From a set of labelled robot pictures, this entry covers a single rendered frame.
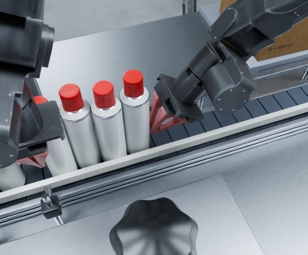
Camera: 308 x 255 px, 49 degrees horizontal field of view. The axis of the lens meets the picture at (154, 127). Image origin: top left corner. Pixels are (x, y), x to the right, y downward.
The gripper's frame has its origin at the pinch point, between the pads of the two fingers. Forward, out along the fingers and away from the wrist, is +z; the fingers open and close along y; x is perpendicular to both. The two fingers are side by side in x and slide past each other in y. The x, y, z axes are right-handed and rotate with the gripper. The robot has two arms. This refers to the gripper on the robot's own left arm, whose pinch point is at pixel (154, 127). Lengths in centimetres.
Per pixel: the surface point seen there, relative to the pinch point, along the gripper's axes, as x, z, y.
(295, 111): 25.4, -16.6, 4.6
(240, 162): 20.1, -2.1, 8.1
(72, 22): 57, 73, -173
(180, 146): 4.8, -0.4, 4.4
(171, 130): 7.1, 1.4, -1.9
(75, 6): 62, 70, -192
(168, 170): 6.7, 6.5, 5.3
